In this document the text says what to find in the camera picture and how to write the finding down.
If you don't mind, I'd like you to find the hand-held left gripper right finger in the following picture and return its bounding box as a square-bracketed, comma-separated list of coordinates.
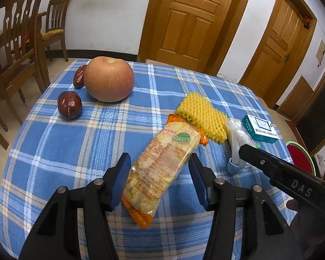
[188, 153, 305, 260]

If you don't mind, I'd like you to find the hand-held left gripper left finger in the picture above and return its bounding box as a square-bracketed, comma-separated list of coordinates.
[19, 153, 132, 260]

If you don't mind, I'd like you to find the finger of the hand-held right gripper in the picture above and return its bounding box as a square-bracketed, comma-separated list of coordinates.
[238, 144, 291, 181]

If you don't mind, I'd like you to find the clear plastic bag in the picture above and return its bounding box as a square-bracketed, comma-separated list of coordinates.
[225, 119, 258, 168]

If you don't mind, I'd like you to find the orange snack packet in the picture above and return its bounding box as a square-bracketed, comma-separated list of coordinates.
[121, 114, 209, 229]

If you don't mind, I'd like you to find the person's right hand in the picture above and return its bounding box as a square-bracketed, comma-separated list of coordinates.
[286, 199, 325, 260]

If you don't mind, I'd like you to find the small blue cup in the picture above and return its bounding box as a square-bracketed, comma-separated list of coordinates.
[227, 157, 245, 174]

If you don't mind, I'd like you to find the red stool with green rim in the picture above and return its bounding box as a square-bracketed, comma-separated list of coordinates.
[286, 141, 316, 175]

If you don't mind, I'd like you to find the teal and white box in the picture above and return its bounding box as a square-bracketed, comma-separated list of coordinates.
[242, 114, 279, 143]

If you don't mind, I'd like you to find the blue plaid tablecloth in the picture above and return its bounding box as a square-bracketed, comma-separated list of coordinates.
[0, 58, 315, 260]

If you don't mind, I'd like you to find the small yellow foam net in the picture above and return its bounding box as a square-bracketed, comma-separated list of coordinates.
[175, 93, 227, 143]

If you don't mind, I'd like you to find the red date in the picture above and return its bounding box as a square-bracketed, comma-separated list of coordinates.
[74, 65, 88, 89]
[57, 91, 83, 120]

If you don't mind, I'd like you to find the large apple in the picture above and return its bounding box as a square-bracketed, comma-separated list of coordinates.
[84, 56, 135, 103]

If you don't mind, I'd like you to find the narrow wooden door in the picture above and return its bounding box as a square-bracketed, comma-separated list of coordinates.
[238, 0, 318, 109]

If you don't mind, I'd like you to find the wide wooden door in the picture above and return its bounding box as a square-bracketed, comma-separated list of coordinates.
[137, 0, 256, 74]

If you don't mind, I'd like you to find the wooden chair with yellow cushion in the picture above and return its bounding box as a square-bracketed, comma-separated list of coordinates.
[36, 0, 73, 63]

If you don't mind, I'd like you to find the tall wooden chair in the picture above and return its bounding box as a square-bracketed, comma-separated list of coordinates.
[0, 0, 51, 132]

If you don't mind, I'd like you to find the wooden wall panel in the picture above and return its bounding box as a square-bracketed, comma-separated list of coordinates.
[276, 76, 315, 121]

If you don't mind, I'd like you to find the beige wall notice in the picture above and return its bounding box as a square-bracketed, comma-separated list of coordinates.
[315, 39, 325, 66]

